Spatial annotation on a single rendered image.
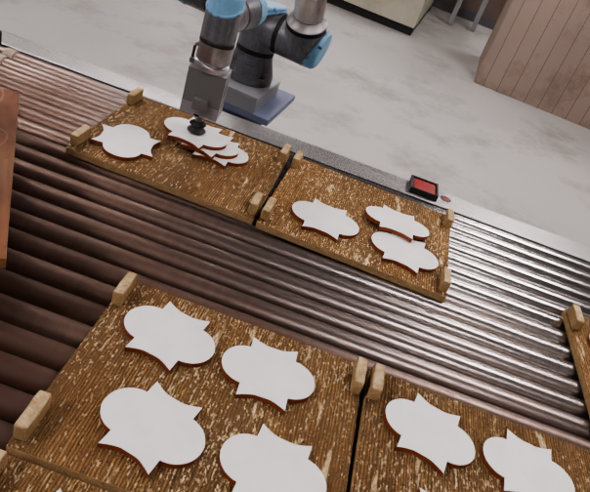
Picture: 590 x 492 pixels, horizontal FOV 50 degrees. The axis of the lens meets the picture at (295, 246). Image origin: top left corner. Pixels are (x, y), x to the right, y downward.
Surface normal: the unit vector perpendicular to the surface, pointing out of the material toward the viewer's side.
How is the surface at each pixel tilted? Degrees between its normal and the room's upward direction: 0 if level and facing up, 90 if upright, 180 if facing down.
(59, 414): 0
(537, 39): 90
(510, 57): 90
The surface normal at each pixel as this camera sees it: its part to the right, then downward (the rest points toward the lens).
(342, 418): 0.30, -0.78
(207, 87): -0.11, 0.54
